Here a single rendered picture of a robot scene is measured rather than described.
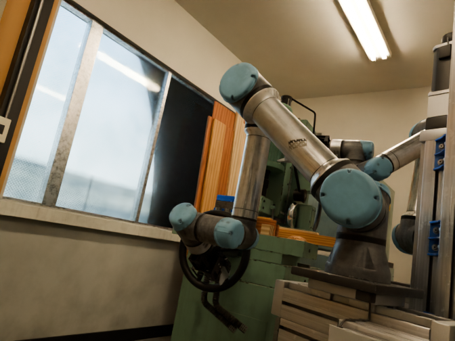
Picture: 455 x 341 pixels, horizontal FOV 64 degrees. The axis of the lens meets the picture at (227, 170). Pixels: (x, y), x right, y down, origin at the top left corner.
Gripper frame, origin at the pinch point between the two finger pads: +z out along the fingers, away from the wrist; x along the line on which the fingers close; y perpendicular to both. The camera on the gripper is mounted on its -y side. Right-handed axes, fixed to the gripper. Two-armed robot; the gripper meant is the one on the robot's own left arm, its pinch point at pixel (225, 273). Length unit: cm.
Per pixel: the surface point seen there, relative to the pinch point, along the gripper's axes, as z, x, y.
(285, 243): 13.7, 9.7, -24.0
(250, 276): 20.9, -1.5, -10.9
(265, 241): 13.9, 1.8, -23.3
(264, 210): 20.8, -8.0, -42.3
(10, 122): -30, -140, -36
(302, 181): 27, 1, -67
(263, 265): 18.5, 2.9, -15.3
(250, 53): 58, -116, -254
